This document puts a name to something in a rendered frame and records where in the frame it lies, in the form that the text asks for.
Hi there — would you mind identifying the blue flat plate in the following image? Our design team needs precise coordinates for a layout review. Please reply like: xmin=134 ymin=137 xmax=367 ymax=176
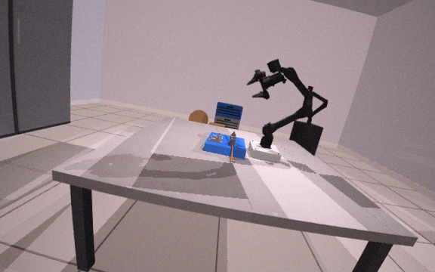
xmin=203 ymin=132 xmax=246 ymax=159

